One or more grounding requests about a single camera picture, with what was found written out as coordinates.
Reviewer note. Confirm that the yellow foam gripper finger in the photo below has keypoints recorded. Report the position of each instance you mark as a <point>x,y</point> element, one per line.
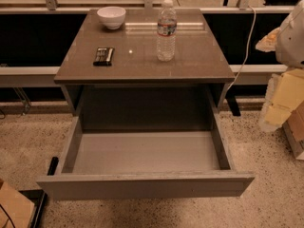
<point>268,42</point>
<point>284,94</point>

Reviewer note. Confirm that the clear plastic water bottle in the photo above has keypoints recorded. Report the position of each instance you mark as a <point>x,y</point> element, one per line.
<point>166,31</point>

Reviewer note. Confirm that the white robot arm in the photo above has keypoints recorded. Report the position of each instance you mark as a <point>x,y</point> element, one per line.
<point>290,40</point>

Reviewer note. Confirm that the grey cabinet with glossy top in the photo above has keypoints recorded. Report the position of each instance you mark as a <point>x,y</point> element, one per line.
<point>138,92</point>

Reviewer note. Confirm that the open grey top drawer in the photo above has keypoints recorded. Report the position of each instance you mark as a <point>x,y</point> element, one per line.
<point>149,165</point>

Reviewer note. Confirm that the cardboard box right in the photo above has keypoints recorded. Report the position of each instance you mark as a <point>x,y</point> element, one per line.
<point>294,130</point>

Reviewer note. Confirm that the cardboard box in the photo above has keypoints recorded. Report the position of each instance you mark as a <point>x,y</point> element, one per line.
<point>294,130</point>
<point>15,209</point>

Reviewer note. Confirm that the white ceramic bowl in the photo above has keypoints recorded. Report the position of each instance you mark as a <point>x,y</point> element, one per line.
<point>111,17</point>

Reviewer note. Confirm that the black chocolate bar pack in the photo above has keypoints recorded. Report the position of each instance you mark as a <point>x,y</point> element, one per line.
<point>103,57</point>

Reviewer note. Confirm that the black cabinet foot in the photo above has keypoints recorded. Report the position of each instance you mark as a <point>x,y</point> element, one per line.
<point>52,166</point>

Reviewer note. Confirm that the black tray on floor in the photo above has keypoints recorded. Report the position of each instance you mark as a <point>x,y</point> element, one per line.
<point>39,198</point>

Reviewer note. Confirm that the cardboard box lower left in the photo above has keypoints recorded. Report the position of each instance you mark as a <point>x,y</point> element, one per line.
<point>15,209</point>

